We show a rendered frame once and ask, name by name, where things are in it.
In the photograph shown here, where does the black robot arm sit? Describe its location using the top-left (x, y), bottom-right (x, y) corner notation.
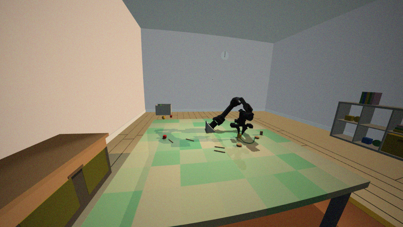
top-left (209, 97), bottom-right (254, 129)

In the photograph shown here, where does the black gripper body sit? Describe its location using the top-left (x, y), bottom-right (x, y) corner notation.
top-left (230, 118), bottom-right (253, 129)

